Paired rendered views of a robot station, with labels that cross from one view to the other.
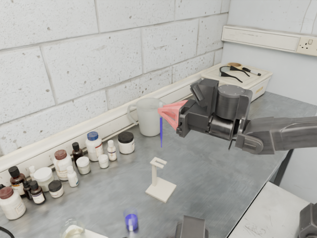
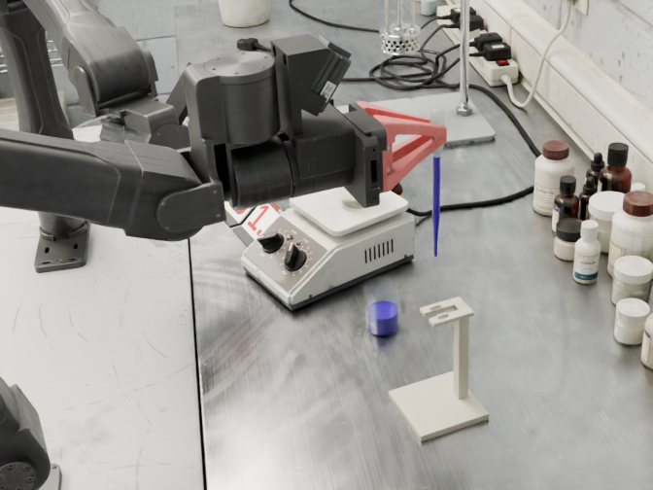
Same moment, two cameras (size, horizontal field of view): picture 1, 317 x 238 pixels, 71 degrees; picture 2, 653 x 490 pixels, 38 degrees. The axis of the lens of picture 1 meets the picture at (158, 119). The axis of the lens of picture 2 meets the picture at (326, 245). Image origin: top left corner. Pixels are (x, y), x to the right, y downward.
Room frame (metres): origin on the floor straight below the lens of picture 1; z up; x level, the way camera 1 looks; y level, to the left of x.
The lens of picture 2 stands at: (0.95, -0.69, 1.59)
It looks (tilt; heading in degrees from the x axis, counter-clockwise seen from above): 31 degrees down; 129
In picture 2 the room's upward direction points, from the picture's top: 4 degrees counter-clockwise
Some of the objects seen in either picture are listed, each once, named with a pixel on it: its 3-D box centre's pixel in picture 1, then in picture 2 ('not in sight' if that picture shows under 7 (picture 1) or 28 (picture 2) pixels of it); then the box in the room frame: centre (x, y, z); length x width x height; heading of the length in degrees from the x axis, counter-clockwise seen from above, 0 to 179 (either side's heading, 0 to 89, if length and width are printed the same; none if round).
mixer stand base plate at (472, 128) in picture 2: not in sight; (396, 123); (0.09, 0.58, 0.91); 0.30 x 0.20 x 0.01; 46
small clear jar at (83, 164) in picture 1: (83, 165); (632, 283); (0.63, 0.29, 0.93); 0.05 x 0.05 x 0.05
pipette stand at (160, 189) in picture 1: (161, 176); (437, 360); (0.53, -0.01, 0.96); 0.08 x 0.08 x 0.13; 59
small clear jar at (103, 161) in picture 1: (103, 161); (631, 322); (0.65, 0.22, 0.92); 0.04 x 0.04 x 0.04
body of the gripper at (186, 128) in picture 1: (199, 120); (322, 157); (0.47, -0.10, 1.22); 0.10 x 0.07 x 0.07; 149
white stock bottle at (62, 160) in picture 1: (63, 164); (635, 235); (0.60, 0.35, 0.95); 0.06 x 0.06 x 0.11
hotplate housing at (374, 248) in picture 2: not in sight; (333, 237); (0.26, 0.17, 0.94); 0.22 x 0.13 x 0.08; 71
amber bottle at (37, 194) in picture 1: (37, 191); (566, 206); (0.49, 0.40, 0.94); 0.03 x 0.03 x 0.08
